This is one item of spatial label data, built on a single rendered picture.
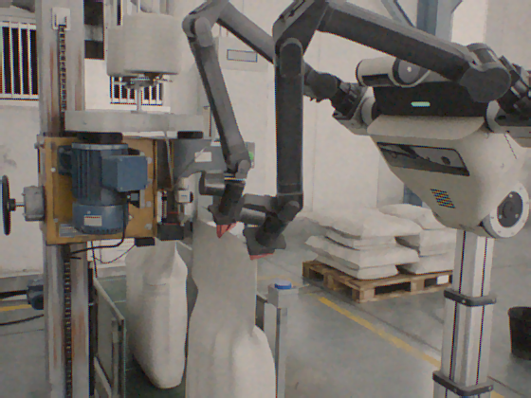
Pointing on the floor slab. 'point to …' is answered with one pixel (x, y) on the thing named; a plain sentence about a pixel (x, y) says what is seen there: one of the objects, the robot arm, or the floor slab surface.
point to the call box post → (281, 351)
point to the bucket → (520, 331)
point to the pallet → (414, 282)
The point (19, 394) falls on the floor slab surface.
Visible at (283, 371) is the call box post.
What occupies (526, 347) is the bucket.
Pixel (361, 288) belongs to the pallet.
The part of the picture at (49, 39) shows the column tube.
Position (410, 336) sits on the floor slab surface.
